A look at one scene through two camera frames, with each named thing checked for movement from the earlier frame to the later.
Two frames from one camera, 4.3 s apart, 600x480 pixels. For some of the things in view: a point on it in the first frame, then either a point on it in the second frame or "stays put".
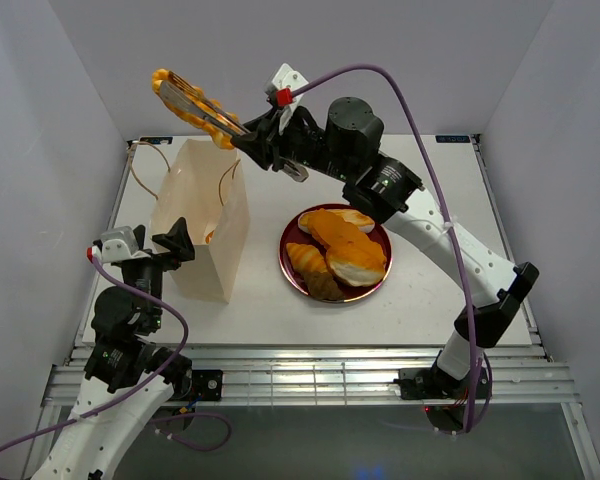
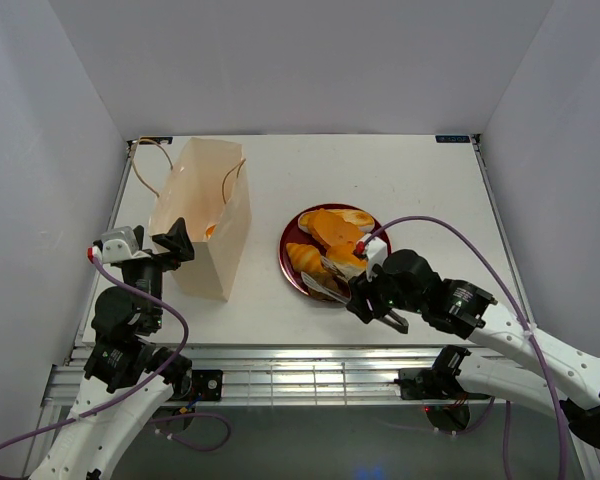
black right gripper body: [299, 143] to [380, 295]
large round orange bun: [357, 265] stays put
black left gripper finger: [139, 232] stays put
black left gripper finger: [177, 241] stays put
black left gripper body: [149, 271] stays put
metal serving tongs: [181, 91] to [388, 317]
